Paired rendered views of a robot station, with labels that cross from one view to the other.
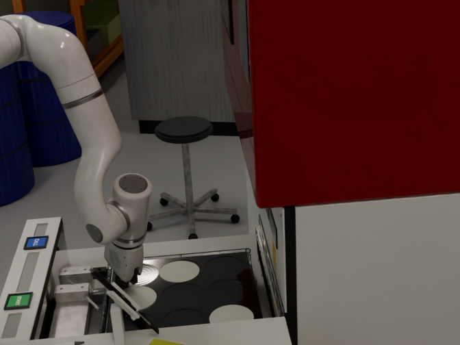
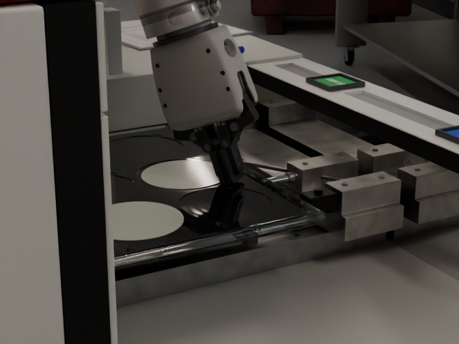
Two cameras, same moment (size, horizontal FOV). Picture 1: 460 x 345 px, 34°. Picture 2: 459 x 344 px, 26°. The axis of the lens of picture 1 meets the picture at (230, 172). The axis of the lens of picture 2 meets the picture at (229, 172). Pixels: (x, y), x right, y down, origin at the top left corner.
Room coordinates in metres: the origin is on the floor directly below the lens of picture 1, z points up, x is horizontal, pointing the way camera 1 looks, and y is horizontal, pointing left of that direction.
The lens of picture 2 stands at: (2.48, -0.18, 1.29)
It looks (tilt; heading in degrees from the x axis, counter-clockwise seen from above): 20 degrees down; 155
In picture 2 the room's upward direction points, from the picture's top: straight up
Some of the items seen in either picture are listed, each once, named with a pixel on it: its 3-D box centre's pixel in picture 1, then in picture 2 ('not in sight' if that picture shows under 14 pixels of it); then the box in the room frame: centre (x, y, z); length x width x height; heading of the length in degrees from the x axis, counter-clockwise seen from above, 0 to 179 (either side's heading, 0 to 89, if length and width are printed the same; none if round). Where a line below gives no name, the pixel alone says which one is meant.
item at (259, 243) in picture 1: (269, 285); not in sight; (1.51, -0.08, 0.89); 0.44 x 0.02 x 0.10; 3
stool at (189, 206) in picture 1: (192, 174); not in sight; (3.52, 0.20, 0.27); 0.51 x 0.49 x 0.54; 166
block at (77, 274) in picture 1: (76, 274); (363, 192); (1.61, 0.40, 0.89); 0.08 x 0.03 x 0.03; 93
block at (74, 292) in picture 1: (72, 292); (322, 170); (1.53, 0.40, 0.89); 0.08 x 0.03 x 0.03; 93
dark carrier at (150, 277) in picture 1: (182, 296); (93, 192); (1.49, 0.13, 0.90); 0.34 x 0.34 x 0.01; 3
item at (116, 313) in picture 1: (124, 313); (98, 24); (1.24, 0.22, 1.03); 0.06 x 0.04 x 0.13; 93
